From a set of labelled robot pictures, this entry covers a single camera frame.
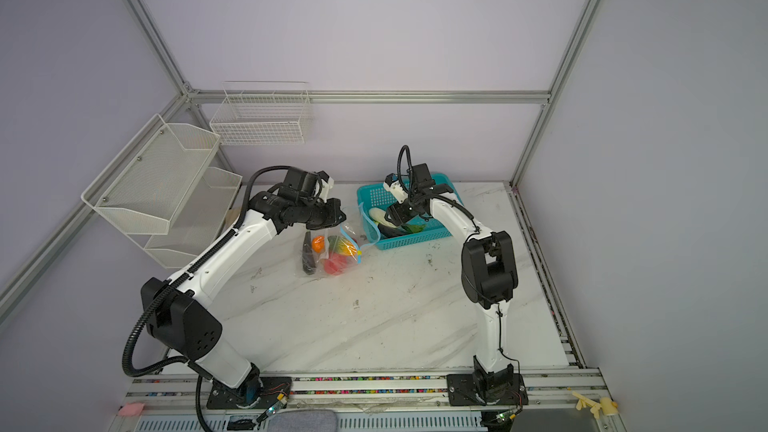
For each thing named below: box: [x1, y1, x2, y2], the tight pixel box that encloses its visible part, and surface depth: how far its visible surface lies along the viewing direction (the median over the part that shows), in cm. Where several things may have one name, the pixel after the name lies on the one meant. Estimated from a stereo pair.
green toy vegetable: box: [328, 235, 358, 257], surface depth 82 cm
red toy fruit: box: [324, 252, 348, 276], surface depth 88 cm
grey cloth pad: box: [267, 410, 338, 432], surface depth 69 cm
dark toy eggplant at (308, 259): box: [302, 231, 316, 275], surface depth 97 cm
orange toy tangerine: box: [312, 235, 325, 253], surface depth 100 cm
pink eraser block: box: [118, 402, 145, 417], surface depth 72 cm
